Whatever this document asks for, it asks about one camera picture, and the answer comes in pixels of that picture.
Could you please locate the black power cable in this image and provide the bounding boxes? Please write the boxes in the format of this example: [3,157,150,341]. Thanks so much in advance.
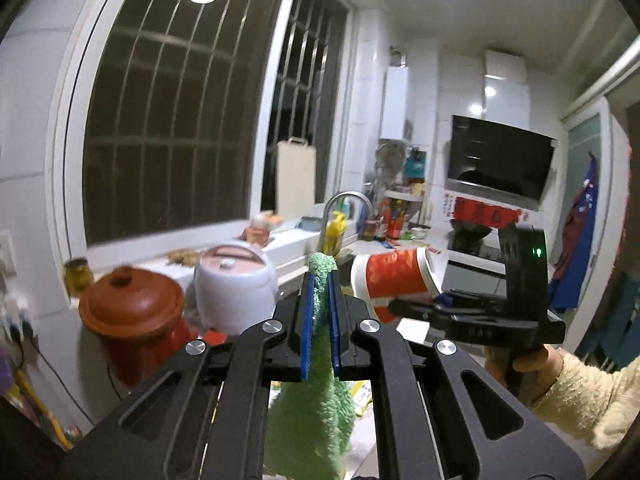
[5,310,96,423]

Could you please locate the glass sliding door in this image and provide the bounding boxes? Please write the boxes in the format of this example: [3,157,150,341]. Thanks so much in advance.
[560,97,632,351]

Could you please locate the brown clay pot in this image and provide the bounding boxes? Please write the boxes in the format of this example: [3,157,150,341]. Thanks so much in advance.
[78,266,187,386]

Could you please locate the blue and red apron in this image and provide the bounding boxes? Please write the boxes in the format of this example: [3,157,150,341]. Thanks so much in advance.
[547,155,601,311]

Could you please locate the black wok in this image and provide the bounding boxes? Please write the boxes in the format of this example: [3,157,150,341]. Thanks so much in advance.
[448,218,493,253]

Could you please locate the steel faucet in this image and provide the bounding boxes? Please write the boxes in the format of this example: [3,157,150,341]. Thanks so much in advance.
[322,191,375,241]

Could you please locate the black stove top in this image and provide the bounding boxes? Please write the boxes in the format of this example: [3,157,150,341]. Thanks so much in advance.
[446,247,507,264]

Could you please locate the barred window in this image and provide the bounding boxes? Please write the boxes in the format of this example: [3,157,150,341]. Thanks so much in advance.
[47,0,358,261]

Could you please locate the white cutting board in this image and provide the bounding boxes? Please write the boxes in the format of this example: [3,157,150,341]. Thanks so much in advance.
[276,137,317,221]

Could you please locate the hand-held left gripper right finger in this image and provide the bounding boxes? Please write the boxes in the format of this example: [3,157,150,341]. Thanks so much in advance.
[327,270,587,480]

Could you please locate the green fluffy cloth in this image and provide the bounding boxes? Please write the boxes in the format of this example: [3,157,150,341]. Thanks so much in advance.
[264,252,357,480]

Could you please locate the red and white paper cup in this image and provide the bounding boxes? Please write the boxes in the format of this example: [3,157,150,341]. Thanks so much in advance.
[350,246,443,325]

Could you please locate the yellow packet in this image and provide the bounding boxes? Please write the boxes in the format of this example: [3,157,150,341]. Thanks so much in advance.
[350,380,374,416]

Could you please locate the person's right hand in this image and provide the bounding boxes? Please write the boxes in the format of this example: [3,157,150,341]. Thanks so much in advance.
[484,345,561,406]

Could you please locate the yellow rubber gloves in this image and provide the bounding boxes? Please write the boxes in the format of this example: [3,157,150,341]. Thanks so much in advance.
[324,211,348,256]

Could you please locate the white water heater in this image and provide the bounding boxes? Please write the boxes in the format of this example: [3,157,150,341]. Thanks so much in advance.
[379,65,408,141]

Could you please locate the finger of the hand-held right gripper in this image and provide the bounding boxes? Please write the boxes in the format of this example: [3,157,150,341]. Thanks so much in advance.
[387,297,453,326]

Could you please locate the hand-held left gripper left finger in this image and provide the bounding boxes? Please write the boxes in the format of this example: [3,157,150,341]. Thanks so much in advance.
[65,270,331,480]

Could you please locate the blue hanging bag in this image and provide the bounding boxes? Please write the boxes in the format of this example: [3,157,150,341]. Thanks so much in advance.
[405,149,427,183]

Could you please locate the glass jar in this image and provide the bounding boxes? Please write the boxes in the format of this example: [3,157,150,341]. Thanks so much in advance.
[63,258,93,298]

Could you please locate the person's right forearm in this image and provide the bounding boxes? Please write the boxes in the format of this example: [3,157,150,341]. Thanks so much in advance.
[530,350,637,461]

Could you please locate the red wall banner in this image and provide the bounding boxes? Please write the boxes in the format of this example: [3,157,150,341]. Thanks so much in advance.
[452,197,523,228]

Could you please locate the grey hanging bag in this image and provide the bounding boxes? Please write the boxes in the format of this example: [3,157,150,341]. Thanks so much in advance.
[375,140,406,186]

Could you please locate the black range hood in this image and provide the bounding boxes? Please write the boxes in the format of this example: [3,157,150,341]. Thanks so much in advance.
[446,115,558,206]

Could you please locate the orange food container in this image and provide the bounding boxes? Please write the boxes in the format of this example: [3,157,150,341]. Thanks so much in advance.
[243,212,283,247]

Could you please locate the white rice cooker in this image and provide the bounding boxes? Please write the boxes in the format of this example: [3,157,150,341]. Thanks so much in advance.
[192,241,278,336]

